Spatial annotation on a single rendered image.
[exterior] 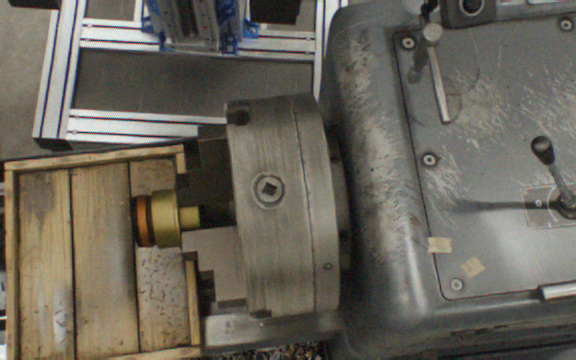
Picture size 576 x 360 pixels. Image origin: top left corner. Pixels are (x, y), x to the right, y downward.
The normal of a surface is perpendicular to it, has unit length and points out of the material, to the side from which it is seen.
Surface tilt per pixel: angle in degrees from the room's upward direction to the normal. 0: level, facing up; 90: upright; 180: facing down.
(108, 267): 0
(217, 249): 7
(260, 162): 5
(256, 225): 23
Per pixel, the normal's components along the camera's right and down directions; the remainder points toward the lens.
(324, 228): 0.10, 0.18
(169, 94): 0.03, -0.30
